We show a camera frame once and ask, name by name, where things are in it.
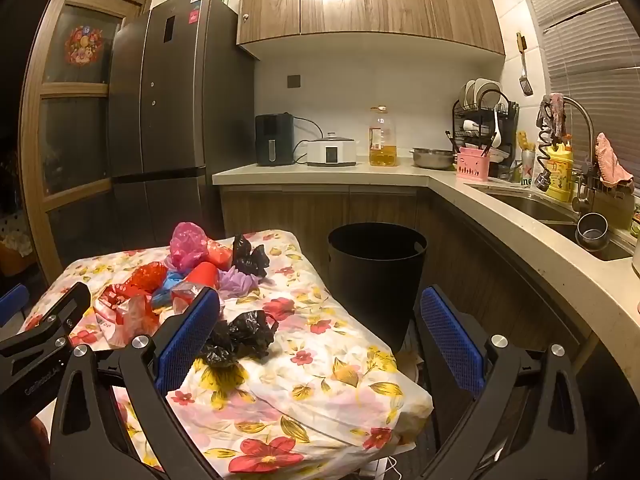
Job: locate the black air fryer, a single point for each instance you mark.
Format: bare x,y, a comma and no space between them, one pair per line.
274,140

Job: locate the white electric cooker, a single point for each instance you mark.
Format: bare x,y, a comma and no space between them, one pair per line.
331,152

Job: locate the beige kitchen countertop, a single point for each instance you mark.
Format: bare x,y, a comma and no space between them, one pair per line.
350,172

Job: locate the pink utensil holder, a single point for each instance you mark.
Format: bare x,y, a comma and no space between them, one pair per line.
471,165

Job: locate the orange chair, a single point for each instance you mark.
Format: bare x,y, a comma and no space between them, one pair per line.
20,260

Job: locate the pink dish cloth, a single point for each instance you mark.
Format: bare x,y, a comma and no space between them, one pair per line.
610,160

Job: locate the wooden wall cabinets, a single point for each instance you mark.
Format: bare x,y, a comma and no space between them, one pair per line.
400,0

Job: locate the black trash bin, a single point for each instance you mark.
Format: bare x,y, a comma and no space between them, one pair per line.
375,285

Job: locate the metal slotted spatula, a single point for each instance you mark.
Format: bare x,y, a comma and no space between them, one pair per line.
525,82

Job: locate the red mesh bag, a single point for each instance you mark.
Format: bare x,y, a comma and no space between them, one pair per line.
147,277

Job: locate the grey refrigerator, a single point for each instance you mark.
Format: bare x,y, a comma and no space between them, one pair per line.
175,110

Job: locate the black plastic bag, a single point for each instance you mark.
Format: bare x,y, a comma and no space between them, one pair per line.
240,335
250,255

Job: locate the white bowl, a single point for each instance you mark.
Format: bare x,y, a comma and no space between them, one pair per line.
470,125

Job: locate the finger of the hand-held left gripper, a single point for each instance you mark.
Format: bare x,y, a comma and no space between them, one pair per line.
55,317
11,302

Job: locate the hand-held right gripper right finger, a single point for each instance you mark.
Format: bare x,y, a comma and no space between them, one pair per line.
450,335

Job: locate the steel spring faucet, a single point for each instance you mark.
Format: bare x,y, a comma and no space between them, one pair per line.
585,115

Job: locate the cooking oil bottle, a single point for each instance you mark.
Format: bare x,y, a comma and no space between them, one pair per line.
382,137

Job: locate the pink plastic bag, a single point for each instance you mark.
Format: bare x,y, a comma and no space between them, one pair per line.
187,245

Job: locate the white and red plastic bag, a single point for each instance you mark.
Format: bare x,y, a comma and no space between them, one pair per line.
125,315

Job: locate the window blind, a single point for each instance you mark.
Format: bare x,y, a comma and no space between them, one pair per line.
590,35

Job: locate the yellow dish brush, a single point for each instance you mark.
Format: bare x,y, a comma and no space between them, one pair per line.
523,140

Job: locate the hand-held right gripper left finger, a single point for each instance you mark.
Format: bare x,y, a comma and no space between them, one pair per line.
187,340

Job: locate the wooden glass sliding door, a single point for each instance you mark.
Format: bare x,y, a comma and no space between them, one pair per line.
75,89

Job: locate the dark red rag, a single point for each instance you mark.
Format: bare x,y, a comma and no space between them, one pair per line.
552,115

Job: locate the black dish rack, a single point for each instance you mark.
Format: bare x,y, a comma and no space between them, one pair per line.
507,130

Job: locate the colourful door sticker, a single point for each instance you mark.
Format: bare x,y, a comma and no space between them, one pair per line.
84,45

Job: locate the floral table cloth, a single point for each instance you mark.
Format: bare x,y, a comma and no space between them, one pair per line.
325,320

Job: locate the white ladle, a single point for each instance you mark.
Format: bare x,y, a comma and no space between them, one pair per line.
496,125

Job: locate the blue plastic bag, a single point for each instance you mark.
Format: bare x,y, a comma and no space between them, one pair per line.
167,290

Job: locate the steel sink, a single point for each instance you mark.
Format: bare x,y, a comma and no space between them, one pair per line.
530,205

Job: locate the steel basin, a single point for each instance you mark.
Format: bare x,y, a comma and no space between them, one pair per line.
432,157

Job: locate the dark wall socket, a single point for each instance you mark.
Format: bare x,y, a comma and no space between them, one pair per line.
294,80

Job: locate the wooden base cabinets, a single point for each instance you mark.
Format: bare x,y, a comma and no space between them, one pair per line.
300,210

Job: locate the shiny foil wrapper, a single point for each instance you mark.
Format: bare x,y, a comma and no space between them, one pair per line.
187,291

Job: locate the yellow detergent bottle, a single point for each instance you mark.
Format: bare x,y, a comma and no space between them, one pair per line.
560,175

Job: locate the white plate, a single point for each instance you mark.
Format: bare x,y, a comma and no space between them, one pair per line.
470,91
487,89

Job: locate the steel cup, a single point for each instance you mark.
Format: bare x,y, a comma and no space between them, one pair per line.
592,230

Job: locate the purple plastic bag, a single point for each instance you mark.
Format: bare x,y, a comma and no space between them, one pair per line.
239,282

